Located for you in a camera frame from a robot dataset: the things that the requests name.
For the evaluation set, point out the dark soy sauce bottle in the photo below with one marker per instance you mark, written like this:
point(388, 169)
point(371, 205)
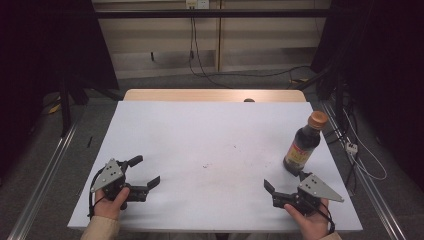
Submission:
point(305, 143)

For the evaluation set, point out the aluminium rail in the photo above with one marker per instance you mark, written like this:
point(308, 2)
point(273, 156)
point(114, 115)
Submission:
point(370, 186)
point(43, 181)

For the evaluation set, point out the person's right hand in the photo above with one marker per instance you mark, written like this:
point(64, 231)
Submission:
point(313, 225)

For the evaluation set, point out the light wooden table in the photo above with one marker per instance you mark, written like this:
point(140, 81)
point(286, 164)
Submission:
point(200, 95)

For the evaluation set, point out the white wall socket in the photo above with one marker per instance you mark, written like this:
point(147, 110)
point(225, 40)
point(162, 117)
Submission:
point(197, 3)

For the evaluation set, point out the black horizontal bar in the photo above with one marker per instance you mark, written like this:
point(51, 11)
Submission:
point(213, 13)

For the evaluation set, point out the black stand leg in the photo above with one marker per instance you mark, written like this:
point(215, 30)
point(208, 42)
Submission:
point(65, 110)

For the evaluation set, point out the person's left hand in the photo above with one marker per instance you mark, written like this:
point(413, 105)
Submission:
point(108, 208)

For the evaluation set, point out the white power strip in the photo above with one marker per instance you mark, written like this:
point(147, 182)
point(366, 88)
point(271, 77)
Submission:
point(351, 148)

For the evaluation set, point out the black curtain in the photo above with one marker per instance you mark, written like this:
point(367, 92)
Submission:
point(50, 43)
point(383, 50)

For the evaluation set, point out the white table cover board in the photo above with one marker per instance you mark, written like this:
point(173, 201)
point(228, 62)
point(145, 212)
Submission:
point(206, 133)

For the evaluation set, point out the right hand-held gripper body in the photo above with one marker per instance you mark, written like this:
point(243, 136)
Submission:
point(315, 190)

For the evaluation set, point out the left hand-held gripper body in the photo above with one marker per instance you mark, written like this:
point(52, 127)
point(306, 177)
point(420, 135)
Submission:
point(111, 175)

